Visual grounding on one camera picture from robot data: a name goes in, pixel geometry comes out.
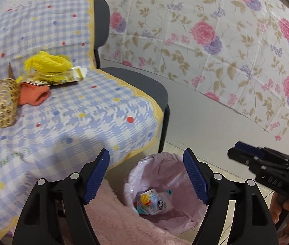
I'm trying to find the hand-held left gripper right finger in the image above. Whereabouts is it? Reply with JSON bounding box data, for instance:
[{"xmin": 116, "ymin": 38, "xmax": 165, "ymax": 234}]
[{"xmin": 183, "ymin": 148, "xmax": 279, "ymax": 245}]

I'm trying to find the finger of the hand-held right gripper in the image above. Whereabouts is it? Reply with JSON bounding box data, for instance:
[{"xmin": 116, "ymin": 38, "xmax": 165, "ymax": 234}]
[
  {"xmin": 234, "ymin": 141, "xmax": 289, "ymax": 162},
  {"xmin": 227, "ymin": 148, "xmax": 289, "ymax": 174}
]

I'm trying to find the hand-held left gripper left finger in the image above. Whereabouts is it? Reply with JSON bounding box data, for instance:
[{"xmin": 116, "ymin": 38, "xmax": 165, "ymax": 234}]
[{"xmin": 12, "ymin": 148, "xmax": 110, "ymax": 245}]

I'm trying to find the person's right hand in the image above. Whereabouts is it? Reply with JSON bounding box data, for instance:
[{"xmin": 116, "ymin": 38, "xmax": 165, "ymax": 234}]
[{"xmin": 269, "ymin": 192, "xmax": 289, "ymax": 238}]

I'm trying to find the white packet with blue print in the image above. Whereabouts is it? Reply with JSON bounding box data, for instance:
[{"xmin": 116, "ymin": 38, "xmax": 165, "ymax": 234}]
[{"xmin": 144, "ymin": 191, "xmax": 175, "ymax": 216}]

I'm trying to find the pink fluffy cloth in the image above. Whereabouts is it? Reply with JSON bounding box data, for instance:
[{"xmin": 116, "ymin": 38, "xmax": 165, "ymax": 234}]
[{"xmin": 55, "ymin": 177, "xmax": 194, "ymax": 245}]

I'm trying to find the bin with pink liner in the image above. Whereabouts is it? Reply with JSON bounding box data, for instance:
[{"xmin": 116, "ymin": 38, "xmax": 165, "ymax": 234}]
[{"xmin": 123, "ymin": 152, "xmax": 209, "ymax": 238}]

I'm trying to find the clear packet with yellow print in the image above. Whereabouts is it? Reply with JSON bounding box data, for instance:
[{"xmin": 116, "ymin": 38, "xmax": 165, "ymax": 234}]
[{"xmin": 139, "ymin": 188, "xmax": 161, "ymax": 208}]

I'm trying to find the blue checked dotted blanket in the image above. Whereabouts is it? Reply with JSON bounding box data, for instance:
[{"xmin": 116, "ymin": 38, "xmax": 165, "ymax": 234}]
[{"xmin": 0, "ymin": 0, "xmax": 164, "ymax": 238}]

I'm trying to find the orange knitted cloth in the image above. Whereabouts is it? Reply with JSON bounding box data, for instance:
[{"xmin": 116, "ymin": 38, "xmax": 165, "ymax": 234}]
[{"xmin": 18, "ymin": 82, "xmax": 51, "ymax": 107}]

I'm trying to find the grey padded chair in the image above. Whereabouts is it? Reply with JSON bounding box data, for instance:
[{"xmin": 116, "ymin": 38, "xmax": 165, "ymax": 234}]
[{"xmin": 92, "ymin": 0, "xmax": 171, "ymax": 154}]

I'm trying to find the yellow clear snack wrapper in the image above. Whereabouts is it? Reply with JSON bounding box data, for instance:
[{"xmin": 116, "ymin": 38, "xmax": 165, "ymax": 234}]
[{"xmin": 15, "ymin": 66, "xmax": 88, "ymax": 86}]

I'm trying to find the floral printed sheet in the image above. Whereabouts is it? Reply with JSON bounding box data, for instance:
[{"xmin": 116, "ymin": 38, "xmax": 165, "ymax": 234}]
[{"xmin": 101, "ymin": 0, "xmax": 289, "ymax": 142}]

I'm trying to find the woven bamboo basket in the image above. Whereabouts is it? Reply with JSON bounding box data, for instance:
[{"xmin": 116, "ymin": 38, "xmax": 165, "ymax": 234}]
[{"xmin": 0, "ymin": 78, "xmax": 21, "ymax": 128}]

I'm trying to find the yellow mesh net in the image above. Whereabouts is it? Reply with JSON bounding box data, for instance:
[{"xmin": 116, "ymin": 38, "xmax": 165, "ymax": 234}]
[{"xmin": 24, "ymin": 51, "xmax": 72, "ymax": 73}]

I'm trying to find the brown cone stick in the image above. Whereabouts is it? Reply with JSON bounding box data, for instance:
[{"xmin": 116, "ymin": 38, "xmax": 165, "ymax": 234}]
[{"xmin": 8, "ymin": 62, "xmax": 16, "ymax": 80}]

